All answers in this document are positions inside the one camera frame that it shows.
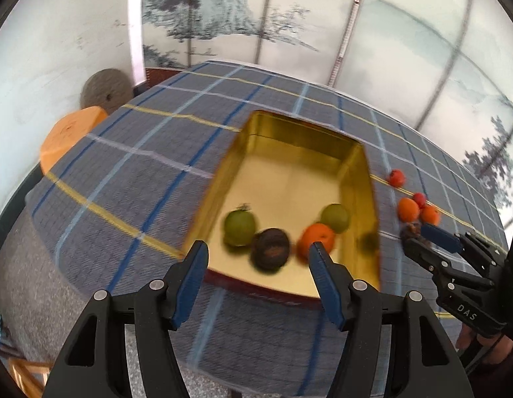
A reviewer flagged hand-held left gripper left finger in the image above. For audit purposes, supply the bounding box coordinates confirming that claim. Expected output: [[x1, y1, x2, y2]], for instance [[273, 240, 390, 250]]
[[43, 240, 210, 398]]

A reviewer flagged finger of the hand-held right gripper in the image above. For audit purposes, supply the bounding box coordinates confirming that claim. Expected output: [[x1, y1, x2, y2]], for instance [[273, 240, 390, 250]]
[[401, 234, 494, 296], [420, 223, 507, 276]]

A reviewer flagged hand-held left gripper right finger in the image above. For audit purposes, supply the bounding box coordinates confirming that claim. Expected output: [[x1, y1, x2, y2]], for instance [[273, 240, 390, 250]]
[[308, 242, 469, 398]]

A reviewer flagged small brown wrinkled fruit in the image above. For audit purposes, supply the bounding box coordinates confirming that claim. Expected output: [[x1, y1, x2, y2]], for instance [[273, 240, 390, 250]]
[[401, 222, 427, 244]]

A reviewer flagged gold rectangular tin box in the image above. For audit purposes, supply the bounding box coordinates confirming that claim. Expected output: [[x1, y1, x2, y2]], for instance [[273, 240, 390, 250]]
[[182, 110, 381, 308]]

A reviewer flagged person's right hand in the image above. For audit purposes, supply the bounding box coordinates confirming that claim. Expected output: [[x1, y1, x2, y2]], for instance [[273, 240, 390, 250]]
[[455, 322, 513, 366]]

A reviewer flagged dark brown round fruit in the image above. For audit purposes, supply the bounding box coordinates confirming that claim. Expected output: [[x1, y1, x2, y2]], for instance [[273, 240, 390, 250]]
[[251, 228, 292, 273]]

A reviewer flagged green round fruit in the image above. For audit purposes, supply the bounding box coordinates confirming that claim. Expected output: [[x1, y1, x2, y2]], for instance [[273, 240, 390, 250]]
[[320, 203, 350, 233], [223, 204, 257, 247]]

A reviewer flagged blue plaid tablecloth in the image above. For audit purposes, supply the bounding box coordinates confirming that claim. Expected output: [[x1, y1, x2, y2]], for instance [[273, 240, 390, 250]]
[[25, 60, 510, 398]]

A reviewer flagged wooden chair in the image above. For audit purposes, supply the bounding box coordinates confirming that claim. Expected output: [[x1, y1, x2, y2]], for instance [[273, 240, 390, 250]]
[[7, 357, 55, 398]]

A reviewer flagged orange round stool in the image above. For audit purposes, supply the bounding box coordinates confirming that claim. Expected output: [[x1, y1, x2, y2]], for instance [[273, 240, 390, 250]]
[[39, 106, 108, 175]]

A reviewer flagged dark red wooden furniture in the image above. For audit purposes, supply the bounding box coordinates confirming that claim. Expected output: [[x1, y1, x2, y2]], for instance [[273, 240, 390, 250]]
[[134, 65, 191, 96]]

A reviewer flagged landscape painted screen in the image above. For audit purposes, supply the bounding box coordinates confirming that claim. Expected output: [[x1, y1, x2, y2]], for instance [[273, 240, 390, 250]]
[[141, 0, 513, 200]]

